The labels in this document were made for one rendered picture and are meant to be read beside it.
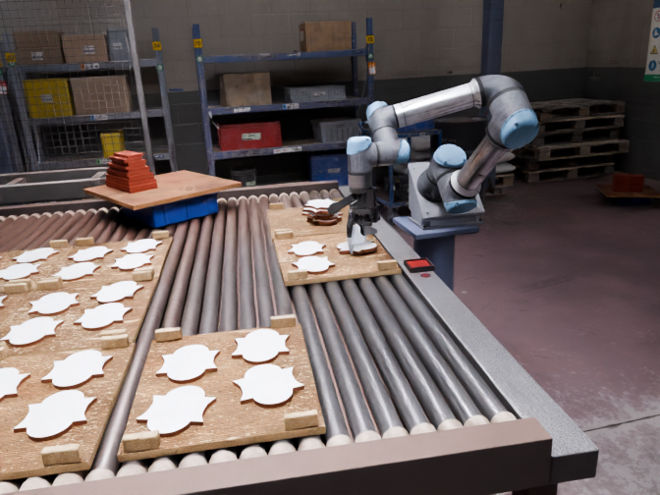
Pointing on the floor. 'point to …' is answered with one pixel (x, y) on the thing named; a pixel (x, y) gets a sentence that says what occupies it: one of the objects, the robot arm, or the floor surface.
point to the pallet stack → (571, 139)
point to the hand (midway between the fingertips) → (357, 246)
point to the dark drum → (461, 136)
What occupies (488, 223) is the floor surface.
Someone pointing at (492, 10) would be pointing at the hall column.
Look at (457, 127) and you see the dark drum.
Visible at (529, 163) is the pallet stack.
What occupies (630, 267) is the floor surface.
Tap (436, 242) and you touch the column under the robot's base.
